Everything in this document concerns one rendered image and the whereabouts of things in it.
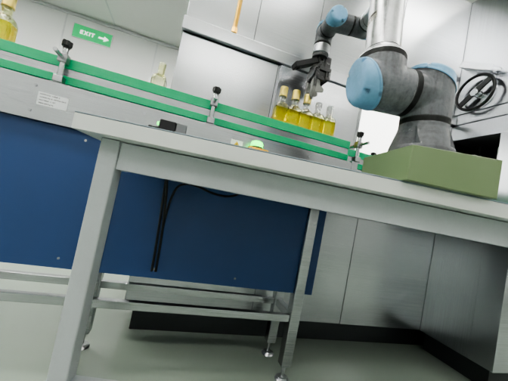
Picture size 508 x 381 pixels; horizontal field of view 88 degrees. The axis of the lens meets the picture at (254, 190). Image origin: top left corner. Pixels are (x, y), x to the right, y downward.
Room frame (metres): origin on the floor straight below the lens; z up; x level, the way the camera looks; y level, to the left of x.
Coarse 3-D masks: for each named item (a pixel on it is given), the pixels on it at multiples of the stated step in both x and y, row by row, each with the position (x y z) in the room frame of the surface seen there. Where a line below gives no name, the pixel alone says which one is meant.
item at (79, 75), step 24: (0, 48) 0.75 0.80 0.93; (24, 48) 0.77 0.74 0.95; (24, 72) 0.77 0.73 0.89; (48, 72) 0.79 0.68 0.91; (72, 72) 0.80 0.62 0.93; (96, 72) 0.82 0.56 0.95; (120, 96) 0.84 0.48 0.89; (144, 96) 0.86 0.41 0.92; (168, 96) 0.88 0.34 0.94; (192, 96) 0.90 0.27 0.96; (216, 120) 0.92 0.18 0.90; (240, 120) 0.95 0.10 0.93; (264, 120) 0.97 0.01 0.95; (288, 144) 1.00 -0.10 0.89; (312, 144) 1.03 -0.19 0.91; (336, 144) 1.06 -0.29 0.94
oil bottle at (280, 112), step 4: (276, 104) 1.11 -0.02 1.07; (280, 104) 1.10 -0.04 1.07; (284, 104) 1.11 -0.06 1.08; (276, 108) 1.10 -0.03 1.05; (280, 108) 1.10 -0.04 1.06; (284, 108) 1.11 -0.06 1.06; (288, 108) 1.11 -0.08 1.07; (272, 112) 1.14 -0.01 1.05; (276, 112) 1.10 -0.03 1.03; (280, 112) 1.10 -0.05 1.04; (284, 112) 1.11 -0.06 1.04; (272, 116) 1.13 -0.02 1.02; (276, 116) 1.10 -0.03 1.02; (280, 116) 1.10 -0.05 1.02; (284, 116) 1.11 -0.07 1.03; (280, 120) 1.11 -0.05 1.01; (284, 120) 1.11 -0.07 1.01
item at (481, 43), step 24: (480, 0) 1.54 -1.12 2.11; (504, 0) 1.40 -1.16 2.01; (480, 24) 1.51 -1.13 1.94; (504, 24) 1.39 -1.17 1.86; (480, 48) 1.49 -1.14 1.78; (504, 48) 1.37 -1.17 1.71; (480, 72) 1.47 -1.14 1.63; (504, 72) 1.35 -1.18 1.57; (504, 96) 1.34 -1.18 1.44; (480, 120) 1.43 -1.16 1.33; (504, 120) 1.32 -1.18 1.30; (480, 144) 1.54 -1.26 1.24
